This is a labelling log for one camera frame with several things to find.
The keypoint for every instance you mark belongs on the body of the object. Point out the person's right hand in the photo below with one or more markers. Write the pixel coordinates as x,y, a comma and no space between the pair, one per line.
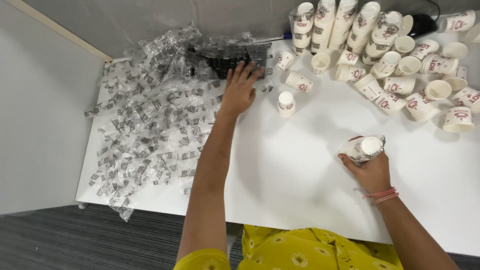
371,172

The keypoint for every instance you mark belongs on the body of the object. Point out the person's left hand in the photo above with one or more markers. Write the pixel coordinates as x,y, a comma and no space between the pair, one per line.
238,95

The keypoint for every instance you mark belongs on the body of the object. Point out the short paper cup stack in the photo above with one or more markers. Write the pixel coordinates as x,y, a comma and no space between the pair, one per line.
363,148

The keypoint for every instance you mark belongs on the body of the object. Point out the small clear wrapper scrap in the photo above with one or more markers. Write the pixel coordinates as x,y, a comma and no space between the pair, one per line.
267,87

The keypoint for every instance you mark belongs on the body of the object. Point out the black keyboard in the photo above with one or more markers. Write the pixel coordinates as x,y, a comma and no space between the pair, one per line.
225,62

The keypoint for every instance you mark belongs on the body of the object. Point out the single upturned white cup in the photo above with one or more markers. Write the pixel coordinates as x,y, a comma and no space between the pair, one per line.
286,104

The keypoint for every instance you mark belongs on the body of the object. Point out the blue pen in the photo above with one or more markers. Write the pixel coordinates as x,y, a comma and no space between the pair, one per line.
287,36

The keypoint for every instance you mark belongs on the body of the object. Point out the tall wrapped paper cup stack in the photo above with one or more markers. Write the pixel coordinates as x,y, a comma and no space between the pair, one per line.
322,26
303,30
343,24
382,35
362,30

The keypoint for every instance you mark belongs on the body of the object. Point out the heap of clear printed wrappers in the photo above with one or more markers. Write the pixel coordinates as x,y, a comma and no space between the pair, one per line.
150,123

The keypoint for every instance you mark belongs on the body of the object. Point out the scattered loose paper cups group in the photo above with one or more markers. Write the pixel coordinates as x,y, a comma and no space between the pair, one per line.
408,80

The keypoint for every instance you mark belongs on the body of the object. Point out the yellow floral garment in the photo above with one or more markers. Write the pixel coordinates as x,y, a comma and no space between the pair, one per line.
300,251

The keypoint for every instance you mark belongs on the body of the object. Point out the black computer mouse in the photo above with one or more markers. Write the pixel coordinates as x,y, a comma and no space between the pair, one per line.
422,24

